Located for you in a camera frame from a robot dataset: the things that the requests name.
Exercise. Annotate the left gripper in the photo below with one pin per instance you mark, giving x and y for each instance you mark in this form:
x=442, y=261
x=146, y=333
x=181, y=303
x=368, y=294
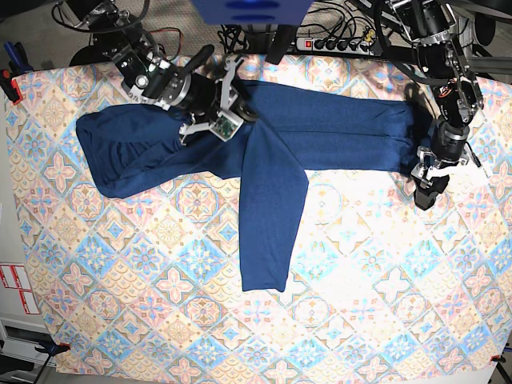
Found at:
x=443, y=147

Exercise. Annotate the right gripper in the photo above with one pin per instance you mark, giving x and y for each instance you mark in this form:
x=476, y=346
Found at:
x=202, y=100

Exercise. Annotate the blue long-sleeve shirt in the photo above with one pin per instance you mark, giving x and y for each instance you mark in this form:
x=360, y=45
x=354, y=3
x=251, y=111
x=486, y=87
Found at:
x=132, y=148

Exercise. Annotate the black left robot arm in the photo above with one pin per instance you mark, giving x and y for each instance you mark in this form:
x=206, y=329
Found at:
x=428, y=27

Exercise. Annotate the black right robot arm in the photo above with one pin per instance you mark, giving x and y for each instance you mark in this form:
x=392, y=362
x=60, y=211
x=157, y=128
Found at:
x=149, y=77

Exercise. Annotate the black round stand base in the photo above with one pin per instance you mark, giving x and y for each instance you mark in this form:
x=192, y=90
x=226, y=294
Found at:
x=91, y=55

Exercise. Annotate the white power strip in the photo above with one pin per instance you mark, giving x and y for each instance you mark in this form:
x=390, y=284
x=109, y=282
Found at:
x=334, y=45

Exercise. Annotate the orange clamp lower right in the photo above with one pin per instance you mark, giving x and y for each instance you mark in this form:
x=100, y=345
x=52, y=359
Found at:
x=498, y=359

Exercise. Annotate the blue clamp upper left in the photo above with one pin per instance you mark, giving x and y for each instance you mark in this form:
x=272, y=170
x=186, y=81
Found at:
x=18, y=59

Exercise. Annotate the blue clamp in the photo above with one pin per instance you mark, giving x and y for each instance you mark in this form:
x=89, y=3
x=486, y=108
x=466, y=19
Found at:
x=51, y=348
x=18, y=59

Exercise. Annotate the patterned tile tablecloth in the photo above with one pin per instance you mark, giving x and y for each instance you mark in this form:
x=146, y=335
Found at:
x=149, y=287

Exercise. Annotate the red black clamp left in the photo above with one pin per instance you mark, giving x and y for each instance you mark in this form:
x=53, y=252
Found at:
x=10, y=87

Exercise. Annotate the red white label stickers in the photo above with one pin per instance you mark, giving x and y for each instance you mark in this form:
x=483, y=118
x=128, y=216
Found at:
x=14, y=278

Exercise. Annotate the blue clamp lower left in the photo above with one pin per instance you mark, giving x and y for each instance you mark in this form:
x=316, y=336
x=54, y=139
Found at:
x=51, y=348

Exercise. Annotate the black bracket under camera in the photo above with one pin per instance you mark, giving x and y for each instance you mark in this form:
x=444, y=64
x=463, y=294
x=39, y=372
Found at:
x=283, y=37

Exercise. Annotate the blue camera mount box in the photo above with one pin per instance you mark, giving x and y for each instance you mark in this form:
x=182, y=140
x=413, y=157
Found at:
x=226, y=12

